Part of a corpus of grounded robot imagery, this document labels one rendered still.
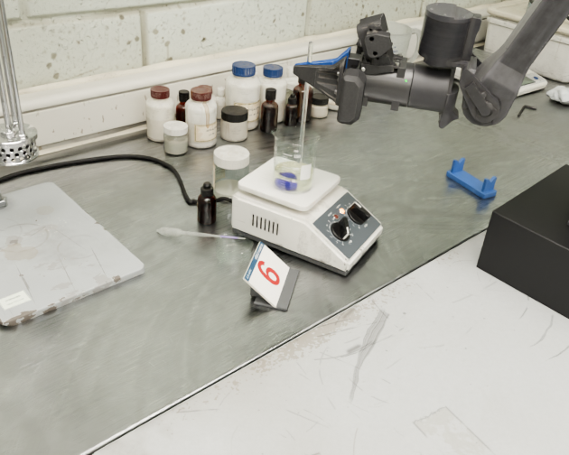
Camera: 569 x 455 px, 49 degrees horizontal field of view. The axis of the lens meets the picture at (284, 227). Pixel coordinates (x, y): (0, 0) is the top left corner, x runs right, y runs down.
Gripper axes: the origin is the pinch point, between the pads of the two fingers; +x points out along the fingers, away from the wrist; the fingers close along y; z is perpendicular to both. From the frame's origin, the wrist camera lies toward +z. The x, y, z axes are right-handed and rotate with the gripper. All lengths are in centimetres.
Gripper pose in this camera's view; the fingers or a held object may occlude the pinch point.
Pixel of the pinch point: (319, 71)
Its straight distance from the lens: 85.9
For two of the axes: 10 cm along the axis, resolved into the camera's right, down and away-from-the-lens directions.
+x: -9.8, -1.8, 1.3
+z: 0.8, -8.4, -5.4
